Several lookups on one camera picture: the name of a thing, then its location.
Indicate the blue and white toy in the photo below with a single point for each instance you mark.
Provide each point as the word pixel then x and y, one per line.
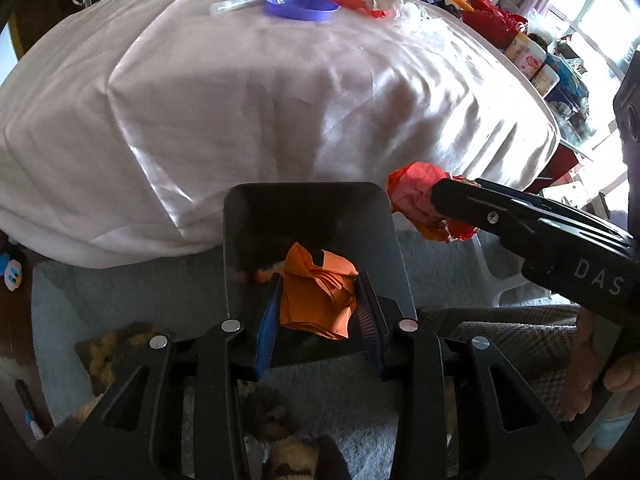
pixel 11 271

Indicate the red paper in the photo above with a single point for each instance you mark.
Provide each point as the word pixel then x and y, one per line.
pixel 415 192

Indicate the person's right hand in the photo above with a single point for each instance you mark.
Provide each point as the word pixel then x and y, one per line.
pixel 580 360

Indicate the pale pink tablecloth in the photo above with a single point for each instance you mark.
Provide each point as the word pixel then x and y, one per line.
pixel 250 125

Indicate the orange paper napkin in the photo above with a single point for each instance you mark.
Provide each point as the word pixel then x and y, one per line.
pixel 315 295

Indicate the large window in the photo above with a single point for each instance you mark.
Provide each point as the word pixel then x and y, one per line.
pixel 600 0

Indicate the white plastic stool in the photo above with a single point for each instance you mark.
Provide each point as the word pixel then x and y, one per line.
pixel 505 270

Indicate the brown plush toy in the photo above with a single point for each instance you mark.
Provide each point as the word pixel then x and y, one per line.
pixel 280 425

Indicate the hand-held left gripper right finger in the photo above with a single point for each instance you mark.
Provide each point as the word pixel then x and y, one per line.
pixel 371 325

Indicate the blue package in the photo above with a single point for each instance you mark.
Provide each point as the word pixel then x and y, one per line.
pixel 567 77

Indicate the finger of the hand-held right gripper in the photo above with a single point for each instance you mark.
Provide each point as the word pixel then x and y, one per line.
pixel 480 210
pixel 545 203

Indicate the red plastic bag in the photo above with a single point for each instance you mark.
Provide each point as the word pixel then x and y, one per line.
pixel 492 17

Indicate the grey trash bin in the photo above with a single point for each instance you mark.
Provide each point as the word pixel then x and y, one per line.
pixel 305 220

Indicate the person's checked trouser leg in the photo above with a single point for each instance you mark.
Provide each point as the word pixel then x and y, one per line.
pixel 500 340

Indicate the pink label canister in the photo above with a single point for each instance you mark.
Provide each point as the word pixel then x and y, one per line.
pixel 525 55

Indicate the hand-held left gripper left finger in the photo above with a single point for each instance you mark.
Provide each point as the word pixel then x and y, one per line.
pixel 267 330

